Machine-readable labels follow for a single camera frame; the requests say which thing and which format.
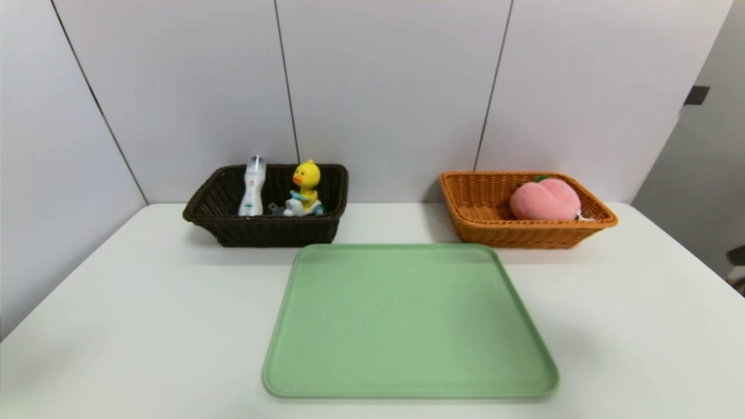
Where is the yellow duck scooter toy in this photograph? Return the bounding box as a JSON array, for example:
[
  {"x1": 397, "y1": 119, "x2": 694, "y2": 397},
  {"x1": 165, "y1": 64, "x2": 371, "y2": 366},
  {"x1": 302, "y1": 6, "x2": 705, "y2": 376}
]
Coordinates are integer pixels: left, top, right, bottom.
[{"x1": 283, "y1": 159, "x2": 324, "y2": 218}]

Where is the white cylindrical bottle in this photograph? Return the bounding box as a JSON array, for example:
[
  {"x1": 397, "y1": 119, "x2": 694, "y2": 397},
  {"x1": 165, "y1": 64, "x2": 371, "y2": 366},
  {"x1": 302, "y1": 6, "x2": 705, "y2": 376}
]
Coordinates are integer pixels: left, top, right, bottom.
[{"x1": 237, "y1": 153, "x2": 267, "y2": 217}]

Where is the pink plush peach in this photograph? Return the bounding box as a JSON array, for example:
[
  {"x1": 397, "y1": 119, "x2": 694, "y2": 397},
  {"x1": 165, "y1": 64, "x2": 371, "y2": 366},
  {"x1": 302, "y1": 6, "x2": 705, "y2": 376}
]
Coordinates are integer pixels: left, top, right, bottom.
[{"x1": 510, "y1": 173, "x2": 595, "y2": 222}]

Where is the dark brown wicker basket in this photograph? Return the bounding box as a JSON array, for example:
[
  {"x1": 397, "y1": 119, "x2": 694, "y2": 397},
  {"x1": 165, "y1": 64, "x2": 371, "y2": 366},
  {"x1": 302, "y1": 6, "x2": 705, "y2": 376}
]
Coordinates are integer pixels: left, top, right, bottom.
[{"x1": 182, "y1": 163, "x2": 349, "y2": 248}]

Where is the orange wicker basket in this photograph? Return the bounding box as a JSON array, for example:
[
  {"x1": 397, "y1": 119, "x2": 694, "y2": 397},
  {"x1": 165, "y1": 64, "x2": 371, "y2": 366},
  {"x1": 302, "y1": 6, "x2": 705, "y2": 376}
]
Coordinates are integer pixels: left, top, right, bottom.
[{"x1": 439, "y1": 170, "x2": 619, "y2": 250}]

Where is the green plastic tray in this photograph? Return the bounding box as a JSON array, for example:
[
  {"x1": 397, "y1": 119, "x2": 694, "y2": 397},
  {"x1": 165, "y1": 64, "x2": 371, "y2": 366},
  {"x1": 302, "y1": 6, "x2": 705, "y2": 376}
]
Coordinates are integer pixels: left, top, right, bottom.
[{"x1": 262, "y1": 243, "x2": 560, "y2": 400}]

